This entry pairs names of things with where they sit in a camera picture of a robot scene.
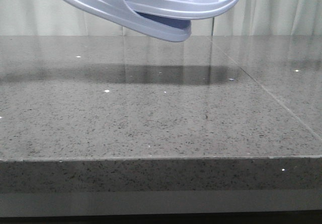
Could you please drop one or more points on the white curtain, panel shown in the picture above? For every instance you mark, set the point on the white curtain, panel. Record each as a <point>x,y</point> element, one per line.
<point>270,17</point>
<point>54,18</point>

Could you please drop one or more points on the white curtain, left panel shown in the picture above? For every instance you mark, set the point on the white curtain, left panel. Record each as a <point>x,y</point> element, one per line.
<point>54,18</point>

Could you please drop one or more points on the white curtain, right panel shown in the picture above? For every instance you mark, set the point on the white curtain, right panel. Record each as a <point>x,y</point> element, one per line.
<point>270,17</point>

